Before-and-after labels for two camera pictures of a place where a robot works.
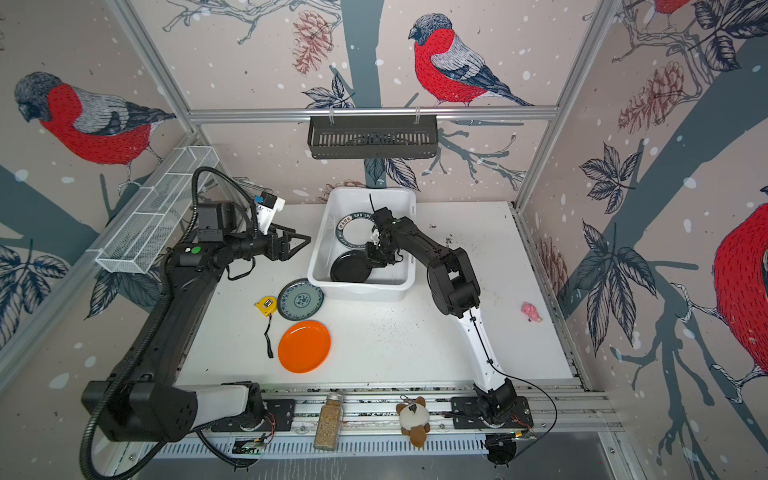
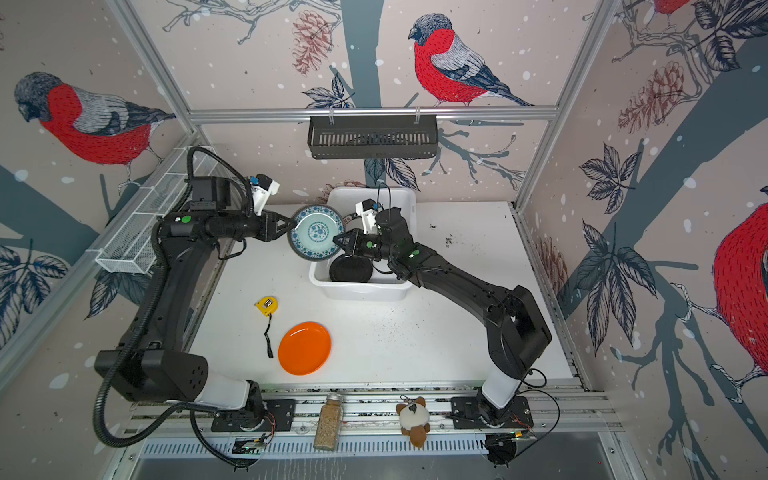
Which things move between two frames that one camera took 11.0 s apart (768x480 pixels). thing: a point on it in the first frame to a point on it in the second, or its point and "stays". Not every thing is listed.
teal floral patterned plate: x=299 y=300 to x=316 y=228
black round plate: x=351 y=266 stays
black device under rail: x=501 y=448 stays
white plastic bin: x=388 y=282 stays
